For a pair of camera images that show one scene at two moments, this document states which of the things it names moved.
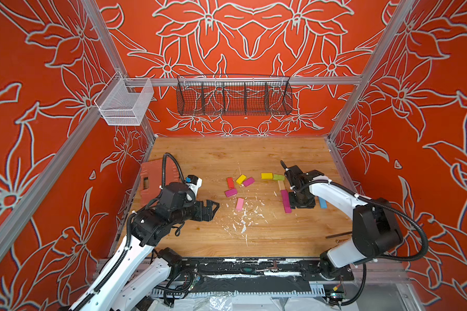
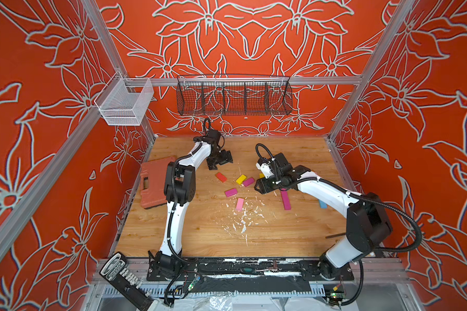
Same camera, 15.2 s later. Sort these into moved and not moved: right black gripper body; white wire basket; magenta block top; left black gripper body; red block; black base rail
Moved: left black gripper body; red block; right black gripper body
Not moved: black base rail; white wire basket; magenta block top
